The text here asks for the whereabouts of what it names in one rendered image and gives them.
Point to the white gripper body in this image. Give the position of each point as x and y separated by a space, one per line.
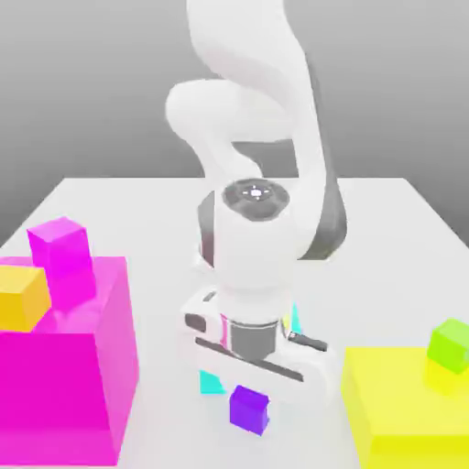
256 381

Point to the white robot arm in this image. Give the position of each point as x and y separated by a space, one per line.
253 249

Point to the small purple cube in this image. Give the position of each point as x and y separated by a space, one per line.
247 410

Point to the small cyan cube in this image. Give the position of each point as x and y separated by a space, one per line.
296 320
209 384

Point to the small green cube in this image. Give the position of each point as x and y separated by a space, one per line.
449 346

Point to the small magenta cube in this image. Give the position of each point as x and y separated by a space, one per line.
64 263

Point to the small orange cube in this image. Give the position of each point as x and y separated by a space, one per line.
18 300

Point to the large yellow box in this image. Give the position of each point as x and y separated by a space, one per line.
403 410

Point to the large magenta box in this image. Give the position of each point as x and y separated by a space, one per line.
51 395

